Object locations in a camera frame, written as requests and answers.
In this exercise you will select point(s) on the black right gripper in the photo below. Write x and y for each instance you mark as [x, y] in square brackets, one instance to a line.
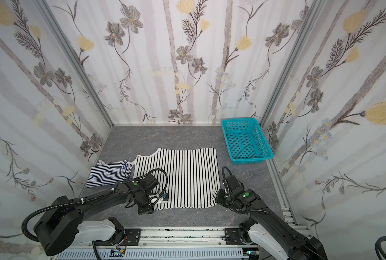
[220, 197]

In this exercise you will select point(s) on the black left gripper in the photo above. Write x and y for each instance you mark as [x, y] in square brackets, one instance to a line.
[146, 208]

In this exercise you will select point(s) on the black white striped tank top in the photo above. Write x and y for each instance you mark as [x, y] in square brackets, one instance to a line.
[193, 176]

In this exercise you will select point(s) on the blue white striped tank top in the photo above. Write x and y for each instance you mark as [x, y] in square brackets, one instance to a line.
[103, 174]

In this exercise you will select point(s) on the teal plastic basket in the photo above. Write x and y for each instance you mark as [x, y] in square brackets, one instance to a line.
[245, 141]

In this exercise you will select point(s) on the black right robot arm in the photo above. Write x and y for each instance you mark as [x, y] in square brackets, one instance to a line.
[264, 227]

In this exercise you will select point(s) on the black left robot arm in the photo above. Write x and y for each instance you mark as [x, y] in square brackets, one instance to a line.
[57, 227]

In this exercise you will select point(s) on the green circuit board left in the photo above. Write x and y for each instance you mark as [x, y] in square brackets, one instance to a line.
[117, 253]

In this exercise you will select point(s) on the green circuit board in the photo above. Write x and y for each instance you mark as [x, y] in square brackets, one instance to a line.
[252, 254]
[117, 253]

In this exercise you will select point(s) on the green circuit board right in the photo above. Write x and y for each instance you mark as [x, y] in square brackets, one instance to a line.
[252, 254]

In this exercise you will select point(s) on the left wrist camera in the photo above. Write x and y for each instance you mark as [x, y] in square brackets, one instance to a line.
[156, 199]

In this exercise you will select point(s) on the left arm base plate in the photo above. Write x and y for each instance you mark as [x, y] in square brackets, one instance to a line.
[130, 237]

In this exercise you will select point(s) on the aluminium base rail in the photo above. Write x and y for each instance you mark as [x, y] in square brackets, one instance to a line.
[108, 234]

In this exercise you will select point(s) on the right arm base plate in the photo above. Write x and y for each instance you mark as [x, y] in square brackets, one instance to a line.
[236, 236]

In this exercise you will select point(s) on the white slotted cable duct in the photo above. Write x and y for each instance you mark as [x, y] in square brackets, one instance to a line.
[177, 254]

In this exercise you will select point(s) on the aluminium corner post right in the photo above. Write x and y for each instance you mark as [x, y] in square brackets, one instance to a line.
[298, 46]

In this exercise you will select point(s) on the aluminium corner post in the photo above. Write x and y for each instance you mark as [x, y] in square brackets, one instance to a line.
[298, 46]
[72, 56]

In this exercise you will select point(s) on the aluminium corner post left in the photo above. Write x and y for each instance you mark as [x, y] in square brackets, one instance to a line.
[72, 56]

